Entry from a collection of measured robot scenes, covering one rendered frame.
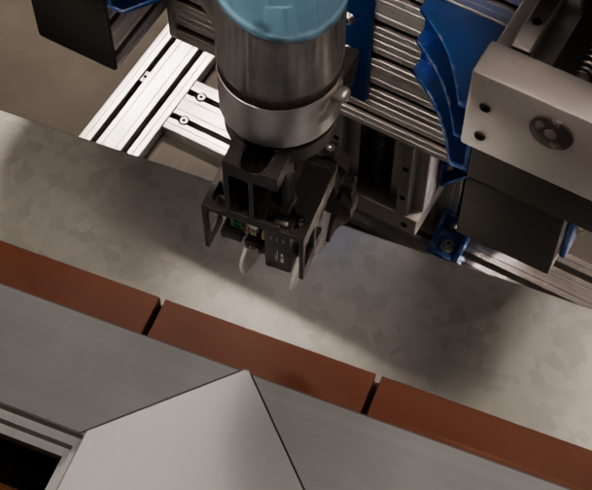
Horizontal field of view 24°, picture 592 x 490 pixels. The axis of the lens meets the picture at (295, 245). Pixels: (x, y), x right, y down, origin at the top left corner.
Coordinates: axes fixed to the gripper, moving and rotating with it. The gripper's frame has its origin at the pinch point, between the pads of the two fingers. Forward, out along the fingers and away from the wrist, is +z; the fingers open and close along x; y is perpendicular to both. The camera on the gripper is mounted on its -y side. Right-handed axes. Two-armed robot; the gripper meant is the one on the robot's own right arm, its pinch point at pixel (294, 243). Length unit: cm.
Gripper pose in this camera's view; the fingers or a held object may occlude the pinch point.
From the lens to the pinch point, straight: 104.5
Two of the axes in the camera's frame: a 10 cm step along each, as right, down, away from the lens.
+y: -3.7, 8.0, -4.7
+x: 9.3, 3.2, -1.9
